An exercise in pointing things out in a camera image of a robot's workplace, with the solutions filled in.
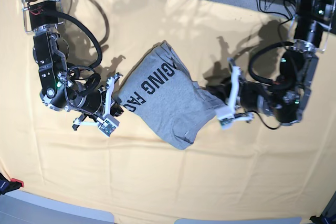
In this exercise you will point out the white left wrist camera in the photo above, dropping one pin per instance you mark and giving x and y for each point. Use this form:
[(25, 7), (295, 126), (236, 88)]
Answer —
[(225, 116)]

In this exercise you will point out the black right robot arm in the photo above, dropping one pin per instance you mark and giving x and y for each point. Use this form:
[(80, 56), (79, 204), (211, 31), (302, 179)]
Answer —
[(65, 86)]

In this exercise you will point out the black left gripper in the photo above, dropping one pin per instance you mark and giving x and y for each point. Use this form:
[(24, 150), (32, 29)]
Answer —
[(252, 96)]

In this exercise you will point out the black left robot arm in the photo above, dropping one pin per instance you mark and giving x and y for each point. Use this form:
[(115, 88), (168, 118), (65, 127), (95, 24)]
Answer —
[(286, 97)]

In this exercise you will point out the grey t-shirt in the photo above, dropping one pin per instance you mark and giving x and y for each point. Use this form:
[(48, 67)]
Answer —
[(162, 93)]

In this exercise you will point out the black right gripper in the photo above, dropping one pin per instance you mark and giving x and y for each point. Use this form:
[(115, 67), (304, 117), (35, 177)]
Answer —
[(98, 102)]

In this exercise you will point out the yellow table cloth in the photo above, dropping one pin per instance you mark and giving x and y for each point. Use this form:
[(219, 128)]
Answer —
[(246, 172)]

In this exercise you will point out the red and black clamp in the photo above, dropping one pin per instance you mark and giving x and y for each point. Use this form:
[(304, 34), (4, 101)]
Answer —
[(9, 185)]

